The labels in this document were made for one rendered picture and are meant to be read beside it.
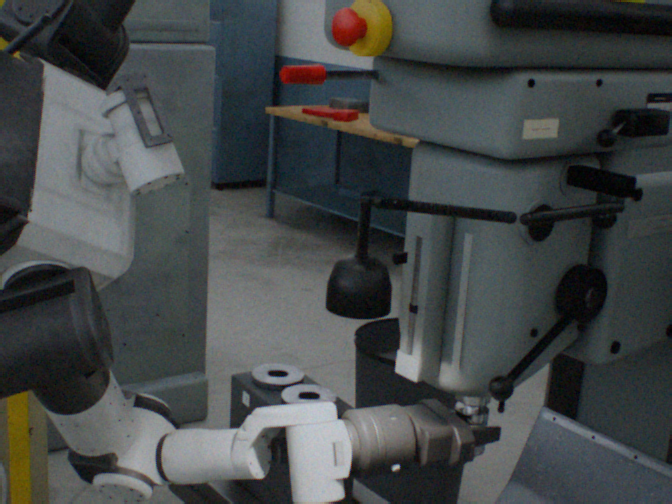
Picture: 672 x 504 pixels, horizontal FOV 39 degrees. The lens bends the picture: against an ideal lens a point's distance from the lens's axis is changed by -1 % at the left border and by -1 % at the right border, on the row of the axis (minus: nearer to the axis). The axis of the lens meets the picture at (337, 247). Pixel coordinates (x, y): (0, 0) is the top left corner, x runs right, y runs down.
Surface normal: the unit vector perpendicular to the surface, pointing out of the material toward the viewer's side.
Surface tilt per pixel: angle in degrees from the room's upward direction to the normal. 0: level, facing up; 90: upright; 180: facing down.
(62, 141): 58
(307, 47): 90
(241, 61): 90
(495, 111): 90
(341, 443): 67
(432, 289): 90
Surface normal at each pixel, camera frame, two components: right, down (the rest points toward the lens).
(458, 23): -0.21, 0.24
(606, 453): -0.67, -0.33
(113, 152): -0.55, 0.18
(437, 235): 0.62, 0.24
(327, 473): 0.42, -0.14
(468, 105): -0.78, 0.11
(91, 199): 0.75, -0.34
